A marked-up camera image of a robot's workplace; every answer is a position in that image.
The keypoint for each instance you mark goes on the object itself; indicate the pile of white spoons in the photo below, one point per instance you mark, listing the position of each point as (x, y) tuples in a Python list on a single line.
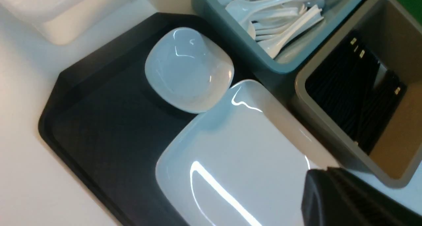
[(274, 23)]

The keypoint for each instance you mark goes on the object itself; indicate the brown plastic bin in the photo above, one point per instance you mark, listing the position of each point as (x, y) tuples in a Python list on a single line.
[(394, 37)]

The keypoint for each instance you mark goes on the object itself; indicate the large white plastic tub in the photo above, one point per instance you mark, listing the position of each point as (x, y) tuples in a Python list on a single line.
[(61, 21)]

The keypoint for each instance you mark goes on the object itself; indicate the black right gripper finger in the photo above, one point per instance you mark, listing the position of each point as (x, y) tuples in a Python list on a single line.
[(335, 197)]

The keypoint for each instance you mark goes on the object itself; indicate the teal plastic bin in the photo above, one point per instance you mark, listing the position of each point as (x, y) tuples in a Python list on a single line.
[(295, 53)]

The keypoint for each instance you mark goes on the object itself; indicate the white bowl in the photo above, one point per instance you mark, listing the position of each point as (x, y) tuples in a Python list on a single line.
[(189, 70)]

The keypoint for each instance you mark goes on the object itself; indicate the black serving tray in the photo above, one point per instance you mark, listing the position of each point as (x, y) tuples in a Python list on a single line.
[(109, 127)]

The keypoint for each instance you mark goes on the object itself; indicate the pile of black chopsticks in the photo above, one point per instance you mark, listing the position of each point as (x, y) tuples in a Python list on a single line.
[(345, 86)]

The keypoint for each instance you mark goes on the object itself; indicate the large white square plate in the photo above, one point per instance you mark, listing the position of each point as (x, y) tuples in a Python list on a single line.
[(242, 163)]

